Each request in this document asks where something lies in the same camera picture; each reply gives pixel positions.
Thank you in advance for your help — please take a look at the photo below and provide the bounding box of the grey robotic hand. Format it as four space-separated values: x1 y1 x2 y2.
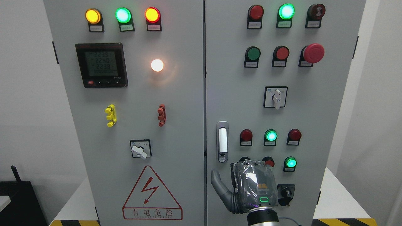
211 159 278 214

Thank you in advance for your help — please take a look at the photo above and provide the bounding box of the silver swing door handle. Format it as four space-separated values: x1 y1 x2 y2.
216 121 229 163

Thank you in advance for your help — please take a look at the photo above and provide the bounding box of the right grey cabinet door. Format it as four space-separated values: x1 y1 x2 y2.
205 0 366 226

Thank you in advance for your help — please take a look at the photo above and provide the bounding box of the grey cabinet door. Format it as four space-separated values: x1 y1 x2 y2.
44 0 205 226
205 0 366 226

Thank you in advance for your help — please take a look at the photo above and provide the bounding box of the left grey cabinet door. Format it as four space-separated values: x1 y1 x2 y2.
44 0 205 226

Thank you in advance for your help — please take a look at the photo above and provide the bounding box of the red push button lower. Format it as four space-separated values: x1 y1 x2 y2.
262 156 275 167

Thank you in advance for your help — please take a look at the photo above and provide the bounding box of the red push button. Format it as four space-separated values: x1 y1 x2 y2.
271 46 290 67
262 156 275 167

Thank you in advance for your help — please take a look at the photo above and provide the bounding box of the green lit push button lower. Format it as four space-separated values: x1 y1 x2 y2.
283 156 297 172

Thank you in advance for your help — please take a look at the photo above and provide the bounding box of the red indicator light middle left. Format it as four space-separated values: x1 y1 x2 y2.
240 129 253 146

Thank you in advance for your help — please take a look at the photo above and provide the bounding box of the green lit indicator middle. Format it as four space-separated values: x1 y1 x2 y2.
264 129 277 146

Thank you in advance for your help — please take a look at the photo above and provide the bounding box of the green lit indicator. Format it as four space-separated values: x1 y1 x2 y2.
276 3 295 28
264 129 277 146

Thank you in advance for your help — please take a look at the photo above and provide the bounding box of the red indicator light middle right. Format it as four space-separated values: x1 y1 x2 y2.
287 129 302 146

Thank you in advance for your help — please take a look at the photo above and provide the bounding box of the red electric hazard warning sticker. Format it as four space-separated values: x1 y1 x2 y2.
122 165 183 220

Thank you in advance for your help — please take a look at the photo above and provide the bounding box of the yellow black hazard tape right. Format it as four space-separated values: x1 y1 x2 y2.
311 218 377 226

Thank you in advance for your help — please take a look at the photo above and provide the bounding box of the yellow black hazard tape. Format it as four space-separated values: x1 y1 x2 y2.
311 218 377 226
50 220 100 226

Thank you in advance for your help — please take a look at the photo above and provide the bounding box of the red terminal connector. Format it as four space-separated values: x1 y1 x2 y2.
157 104 166 127

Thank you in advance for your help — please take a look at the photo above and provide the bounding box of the green push button upper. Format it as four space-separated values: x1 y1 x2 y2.
244 46 261 68

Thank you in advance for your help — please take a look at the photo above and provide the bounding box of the red push button upper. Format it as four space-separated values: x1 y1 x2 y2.
271 46 290 67

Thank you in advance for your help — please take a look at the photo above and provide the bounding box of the red emergency stop mushroom button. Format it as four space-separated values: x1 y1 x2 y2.
298 43 325 67

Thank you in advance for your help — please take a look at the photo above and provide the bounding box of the white lit indicator lamp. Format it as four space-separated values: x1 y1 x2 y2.
151 59 165 72

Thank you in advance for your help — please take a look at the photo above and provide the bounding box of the yellow terminal connector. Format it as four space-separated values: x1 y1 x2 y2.
104 104 117 127

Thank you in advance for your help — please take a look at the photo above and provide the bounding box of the red indicator light top right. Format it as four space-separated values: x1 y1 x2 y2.
247 5 264 30

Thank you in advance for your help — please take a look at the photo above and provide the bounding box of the green lit indicator top right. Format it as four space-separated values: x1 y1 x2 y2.
276 3 295 28

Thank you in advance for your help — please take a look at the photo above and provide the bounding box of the dark red buzzer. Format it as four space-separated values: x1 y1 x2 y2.
305 4 326 28

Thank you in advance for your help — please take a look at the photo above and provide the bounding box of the black digital power meter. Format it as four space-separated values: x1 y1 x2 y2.
75 42 128 88

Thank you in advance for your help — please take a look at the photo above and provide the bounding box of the red lit indicator light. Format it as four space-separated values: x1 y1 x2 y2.
144 7 162 31

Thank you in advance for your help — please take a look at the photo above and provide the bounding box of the yellow black hazard tape left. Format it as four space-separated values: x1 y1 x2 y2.
50 220 100 226

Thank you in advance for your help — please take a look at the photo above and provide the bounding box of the green indicator light top left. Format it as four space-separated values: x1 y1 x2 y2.
115 7 135 32

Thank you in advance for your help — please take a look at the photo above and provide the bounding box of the black box with antenna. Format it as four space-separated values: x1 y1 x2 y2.
0 166 47 226

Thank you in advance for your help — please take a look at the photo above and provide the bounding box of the yellow indicator light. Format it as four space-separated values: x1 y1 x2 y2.
85 8 104 32

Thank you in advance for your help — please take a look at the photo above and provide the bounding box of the black rotary switch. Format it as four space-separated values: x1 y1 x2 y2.
277 184 296 206

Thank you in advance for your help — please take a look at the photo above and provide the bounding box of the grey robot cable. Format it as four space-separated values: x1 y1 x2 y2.
278 217 302 226

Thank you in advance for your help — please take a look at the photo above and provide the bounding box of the white knob selector switch upper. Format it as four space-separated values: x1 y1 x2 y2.
263 86 288 109

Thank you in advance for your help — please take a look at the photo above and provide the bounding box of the white knob selector switch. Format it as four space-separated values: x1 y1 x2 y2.
130 140 152 160
263 86 288 109

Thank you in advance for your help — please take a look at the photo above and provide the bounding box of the white knob selector switch left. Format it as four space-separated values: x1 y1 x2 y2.
130 140 152 160

